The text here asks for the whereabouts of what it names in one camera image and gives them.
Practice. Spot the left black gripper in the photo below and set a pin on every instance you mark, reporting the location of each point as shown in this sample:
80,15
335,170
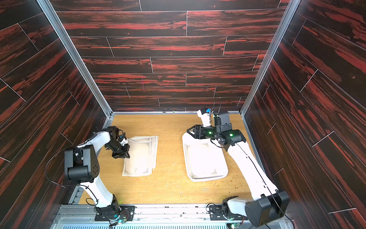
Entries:
125,154

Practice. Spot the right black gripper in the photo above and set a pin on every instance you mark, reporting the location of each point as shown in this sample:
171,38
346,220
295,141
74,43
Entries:
198,131

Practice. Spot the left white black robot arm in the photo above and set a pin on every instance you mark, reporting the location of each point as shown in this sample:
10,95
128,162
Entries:
82,166

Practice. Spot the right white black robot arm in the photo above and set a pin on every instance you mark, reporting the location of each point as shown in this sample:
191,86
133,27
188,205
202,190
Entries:
268,203

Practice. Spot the white plastic storage tray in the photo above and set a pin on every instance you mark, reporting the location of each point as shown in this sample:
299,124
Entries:
217,157

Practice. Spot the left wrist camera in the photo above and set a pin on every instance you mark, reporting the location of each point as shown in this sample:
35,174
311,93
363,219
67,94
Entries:
123,141

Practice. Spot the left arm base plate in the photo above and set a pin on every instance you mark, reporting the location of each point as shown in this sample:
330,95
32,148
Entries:
108,214

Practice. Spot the front aluminium rail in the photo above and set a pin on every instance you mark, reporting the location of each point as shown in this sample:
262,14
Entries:
147,216

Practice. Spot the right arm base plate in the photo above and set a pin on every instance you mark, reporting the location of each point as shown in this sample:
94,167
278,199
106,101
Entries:
216,213

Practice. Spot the left aluminium frame post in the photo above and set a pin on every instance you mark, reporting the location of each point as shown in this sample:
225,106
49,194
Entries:
61,32

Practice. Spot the aluminium frame post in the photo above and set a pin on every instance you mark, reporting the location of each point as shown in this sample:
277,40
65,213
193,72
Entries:
61,32
278,36

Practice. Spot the right aluminium frame post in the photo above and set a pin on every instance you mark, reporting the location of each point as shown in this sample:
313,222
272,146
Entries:
278,36

